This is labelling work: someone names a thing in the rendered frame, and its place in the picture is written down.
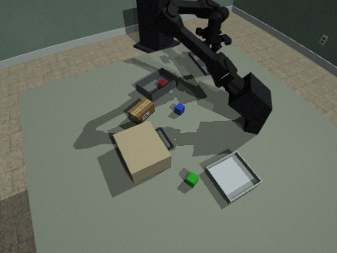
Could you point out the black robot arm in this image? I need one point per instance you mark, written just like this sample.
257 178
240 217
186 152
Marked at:
169 22

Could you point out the small blue block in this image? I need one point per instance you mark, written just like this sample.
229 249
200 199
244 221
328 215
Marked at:
179 109

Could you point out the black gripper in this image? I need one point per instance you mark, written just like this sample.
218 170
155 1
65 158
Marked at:
212 37

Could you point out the brown cardboard box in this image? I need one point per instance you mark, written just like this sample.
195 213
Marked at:
140 112

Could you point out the green block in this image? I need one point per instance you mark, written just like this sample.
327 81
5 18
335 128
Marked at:
192 179

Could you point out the red block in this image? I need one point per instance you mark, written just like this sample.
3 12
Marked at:
161 84

